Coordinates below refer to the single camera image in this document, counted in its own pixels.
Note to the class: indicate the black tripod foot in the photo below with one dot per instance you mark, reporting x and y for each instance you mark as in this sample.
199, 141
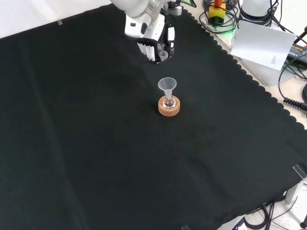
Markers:
304, 224

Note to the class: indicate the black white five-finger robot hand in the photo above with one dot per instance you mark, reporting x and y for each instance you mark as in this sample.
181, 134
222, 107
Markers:
153, 28

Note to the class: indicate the clear round-bottom flask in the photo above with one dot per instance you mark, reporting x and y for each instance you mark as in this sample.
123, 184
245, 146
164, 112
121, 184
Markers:
169, 103

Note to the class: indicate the yellow stop button box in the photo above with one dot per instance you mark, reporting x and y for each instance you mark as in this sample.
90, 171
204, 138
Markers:
217, 13

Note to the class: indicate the black bench cloth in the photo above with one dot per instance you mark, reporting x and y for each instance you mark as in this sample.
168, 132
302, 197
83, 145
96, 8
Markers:
96, 119

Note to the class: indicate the grey metal bracket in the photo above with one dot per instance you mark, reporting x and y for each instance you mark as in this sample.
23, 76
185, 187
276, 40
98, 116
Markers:
293, 191

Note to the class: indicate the clear plastic funnel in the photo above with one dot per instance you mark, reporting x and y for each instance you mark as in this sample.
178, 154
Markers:
167, 83

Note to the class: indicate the black power adapter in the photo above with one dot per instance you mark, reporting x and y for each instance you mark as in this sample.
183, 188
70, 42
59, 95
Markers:
298, 51

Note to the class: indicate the clear graduated cylinder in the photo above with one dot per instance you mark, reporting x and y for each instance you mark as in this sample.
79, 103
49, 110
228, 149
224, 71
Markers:
163, 55

